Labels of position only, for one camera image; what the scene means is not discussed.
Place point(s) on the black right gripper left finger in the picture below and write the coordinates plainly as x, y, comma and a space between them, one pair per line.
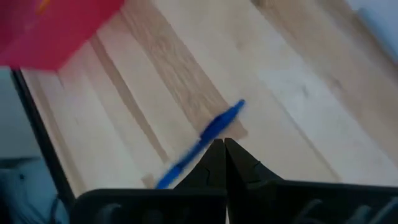
149, 207

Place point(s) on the red plastic bin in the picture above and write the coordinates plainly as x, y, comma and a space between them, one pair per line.
62, 31

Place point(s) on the bright blue pen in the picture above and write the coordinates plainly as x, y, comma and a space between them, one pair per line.
214, 127

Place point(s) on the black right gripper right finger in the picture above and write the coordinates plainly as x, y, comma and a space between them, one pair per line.
311, 205

